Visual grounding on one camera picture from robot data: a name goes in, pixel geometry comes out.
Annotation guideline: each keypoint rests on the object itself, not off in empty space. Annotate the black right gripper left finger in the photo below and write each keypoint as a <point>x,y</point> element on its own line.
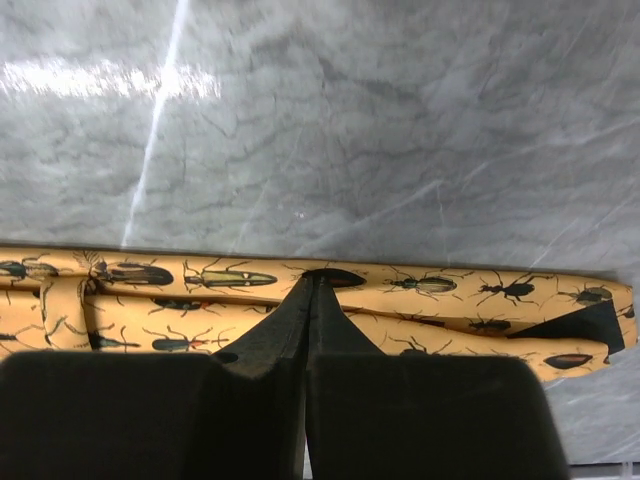
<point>235,414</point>

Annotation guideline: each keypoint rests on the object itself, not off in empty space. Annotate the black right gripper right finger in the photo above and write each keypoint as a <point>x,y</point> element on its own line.
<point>370,415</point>

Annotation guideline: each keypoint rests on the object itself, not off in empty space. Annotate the yellow beetle print tie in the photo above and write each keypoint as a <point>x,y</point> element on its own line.
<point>120,302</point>

